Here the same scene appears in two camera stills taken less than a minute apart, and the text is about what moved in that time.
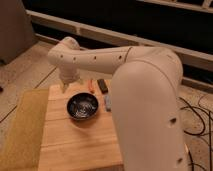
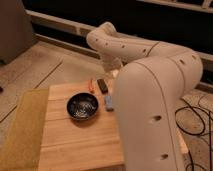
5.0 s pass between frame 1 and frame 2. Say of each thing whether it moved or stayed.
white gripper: moved
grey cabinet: stayed
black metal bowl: stayed
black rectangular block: stayed
